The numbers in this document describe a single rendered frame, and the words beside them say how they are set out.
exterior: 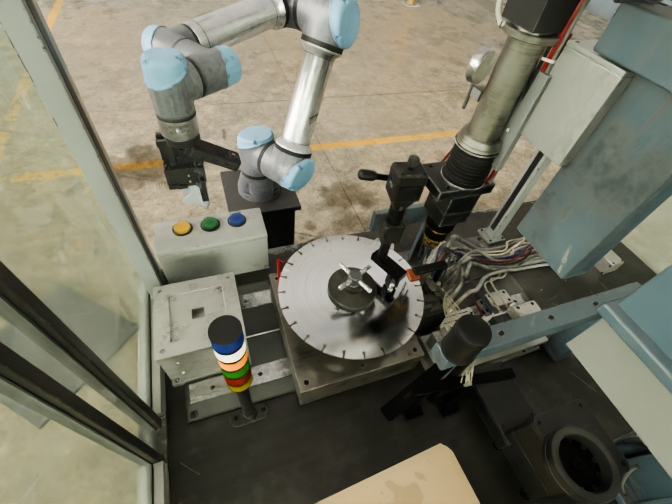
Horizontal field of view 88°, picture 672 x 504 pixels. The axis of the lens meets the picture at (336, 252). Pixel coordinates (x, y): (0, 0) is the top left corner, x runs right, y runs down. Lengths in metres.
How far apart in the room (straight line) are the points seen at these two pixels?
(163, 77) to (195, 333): 0.49
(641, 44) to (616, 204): 0.17
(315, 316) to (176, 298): 0.32
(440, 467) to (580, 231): 0.58
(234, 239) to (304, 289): 0.27
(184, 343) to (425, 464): 0.58
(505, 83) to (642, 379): 0.38
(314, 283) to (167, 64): 0.50
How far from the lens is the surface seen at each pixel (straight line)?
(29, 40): 0.62
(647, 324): 0.44
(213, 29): 0.95
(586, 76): 0.55
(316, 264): 0.82
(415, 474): 0.89
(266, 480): 0.86
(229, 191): 1.32
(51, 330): 0.52
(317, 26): 1.03
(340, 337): 0.73
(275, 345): 0.93
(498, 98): 0.57
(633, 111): 0.53
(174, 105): 0.76
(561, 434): 0.81
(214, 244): 0.95
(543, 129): 0.58
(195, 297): 0.86
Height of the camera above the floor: 1.60
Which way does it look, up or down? 50 degrees down
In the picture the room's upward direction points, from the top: 10 degrees clockwise
